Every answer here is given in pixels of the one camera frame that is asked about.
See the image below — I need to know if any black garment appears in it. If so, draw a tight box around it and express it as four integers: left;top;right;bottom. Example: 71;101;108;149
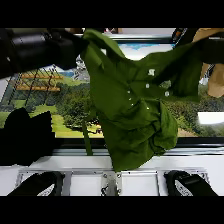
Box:
0;107;57;167

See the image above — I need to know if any silver frame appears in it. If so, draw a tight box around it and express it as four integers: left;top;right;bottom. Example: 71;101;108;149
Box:
0;146;224;197

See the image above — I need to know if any green long-sleeved shirt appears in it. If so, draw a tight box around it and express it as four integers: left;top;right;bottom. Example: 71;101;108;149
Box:
79;28;205;173

